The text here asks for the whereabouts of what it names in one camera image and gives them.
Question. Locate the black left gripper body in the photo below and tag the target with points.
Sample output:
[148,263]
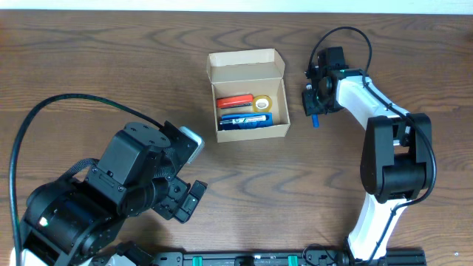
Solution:
[162,196]

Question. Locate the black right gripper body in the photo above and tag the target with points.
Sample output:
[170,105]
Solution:
[314,102]

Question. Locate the blue marker pen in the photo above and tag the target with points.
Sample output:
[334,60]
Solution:
[315,121]

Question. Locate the yellow tape roll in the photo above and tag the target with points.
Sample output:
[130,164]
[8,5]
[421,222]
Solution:
[262,103]

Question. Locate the cardboard box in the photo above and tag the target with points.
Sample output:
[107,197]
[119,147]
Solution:
[256,72]

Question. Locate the red stapler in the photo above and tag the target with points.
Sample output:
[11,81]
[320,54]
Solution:
[235,101]

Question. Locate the blue plastic case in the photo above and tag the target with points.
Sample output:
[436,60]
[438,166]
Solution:
[267,123]

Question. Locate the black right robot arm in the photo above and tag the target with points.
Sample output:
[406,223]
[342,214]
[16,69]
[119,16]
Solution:
[397,161]

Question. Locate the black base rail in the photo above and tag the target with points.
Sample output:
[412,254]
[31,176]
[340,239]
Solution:
[130,254]

